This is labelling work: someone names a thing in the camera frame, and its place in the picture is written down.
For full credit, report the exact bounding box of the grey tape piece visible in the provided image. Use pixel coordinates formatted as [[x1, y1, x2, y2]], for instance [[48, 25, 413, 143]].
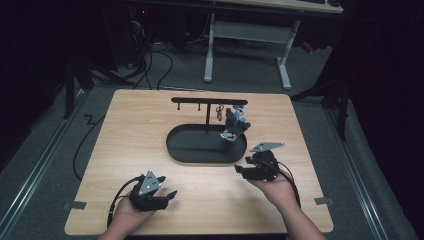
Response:
[[313, 196, 335, 206], [63, 200, 88, 211]]

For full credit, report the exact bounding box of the silver carabiner clip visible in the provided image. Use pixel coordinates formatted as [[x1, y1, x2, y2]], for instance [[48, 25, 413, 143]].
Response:
[[215, 103, 226, 122]]

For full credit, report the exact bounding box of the bundle of black cables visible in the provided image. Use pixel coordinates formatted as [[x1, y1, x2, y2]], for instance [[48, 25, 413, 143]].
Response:
[[126, 8, 175, 91]]

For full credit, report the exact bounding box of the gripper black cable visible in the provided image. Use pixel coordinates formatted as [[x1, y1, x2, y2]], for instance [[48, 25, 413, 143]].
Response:
[[258, 159, 302, 210], [106, 176, 142, 228]]

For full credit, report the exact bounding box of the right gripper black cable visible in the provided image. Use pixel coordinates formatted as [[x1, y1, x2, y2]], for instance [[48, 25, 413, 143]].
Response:
[[258, 159, 302, 210]]

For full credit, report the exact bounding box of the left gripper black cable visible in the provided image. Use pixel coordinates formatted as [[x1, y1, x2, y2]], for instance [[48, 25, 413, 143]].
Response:
[[106, 176, 142, 228]]

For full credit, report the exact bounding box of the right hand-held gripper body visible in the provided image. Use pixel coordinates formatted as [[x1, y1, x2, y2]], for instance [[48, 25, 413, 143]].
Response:
[[248, 142, 286, 183]]

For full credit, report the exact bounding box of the aluminium floor rail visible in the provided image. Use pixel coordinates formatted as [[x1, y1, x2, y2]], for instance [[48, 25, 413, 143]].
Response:
[[0, 89, 86, 234], [323, 108, 392, 240]]

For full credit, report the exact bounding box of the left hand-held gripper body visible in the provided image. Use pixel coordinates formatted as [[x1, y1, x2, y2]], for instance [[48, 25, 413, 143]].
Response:
[[129, 169, 168, 213]]

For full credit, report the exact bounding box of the person's right hand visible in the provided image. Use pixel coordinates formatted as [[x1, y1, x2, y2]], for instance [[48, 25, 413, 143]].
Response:
[[247, 171, 299, 210]]

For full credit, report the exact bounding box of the person's left hand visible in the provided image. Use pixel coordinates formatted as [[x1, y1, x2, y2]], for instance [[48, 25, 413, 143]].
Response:
[[111, 199, 158, 232]]

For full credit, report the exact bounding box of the white frame desk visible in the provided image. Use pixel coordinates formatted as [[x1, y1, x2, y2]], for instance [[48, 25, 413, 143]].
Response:
[[202, 0, 344, 91]]

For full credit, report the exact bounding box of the black metal stand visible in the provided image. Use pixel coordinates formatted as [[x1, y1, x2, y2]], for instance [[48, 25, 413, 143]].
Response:
[[62, 54, 136, 121], [289, 78, 352, 142]]

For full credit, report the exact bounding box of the black hook stand with tray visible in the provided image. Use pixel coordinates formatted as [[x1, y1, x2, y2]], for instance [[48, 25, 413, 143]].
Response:
[[165, 96, 249, 166]]

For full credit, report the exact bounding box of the dark toy figure keychain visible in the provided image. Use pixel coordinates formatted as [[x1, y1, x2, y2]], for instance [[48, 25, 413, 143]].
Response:
[[219, 104, 252, 143]]

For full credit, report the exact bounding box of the black floor cable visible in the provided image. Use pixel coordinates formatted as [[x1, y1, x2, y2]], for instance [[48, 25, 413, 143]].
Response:
[[72, 113, 108, 183]]

